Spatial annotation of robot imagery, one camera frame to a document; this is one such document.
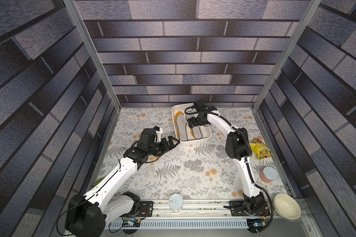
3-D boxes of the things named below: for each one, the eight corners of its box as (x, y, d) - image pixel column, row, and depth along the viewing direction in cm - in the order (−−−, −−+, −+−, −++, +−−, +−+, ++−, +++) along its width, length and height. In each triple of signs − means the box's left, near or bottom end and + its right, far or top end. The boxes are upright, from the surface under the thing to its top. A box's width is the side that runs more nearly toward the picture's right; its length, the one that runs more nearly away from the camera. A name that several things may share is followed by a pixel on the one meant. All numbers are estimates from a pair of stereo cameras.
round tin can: (261, 182, 84) (266, 179, 79) (257, 170, 89) (261, 166, 84) (274, 182, 84) (280, 179, 79) (269, 170, 89) (275, 166, 84)
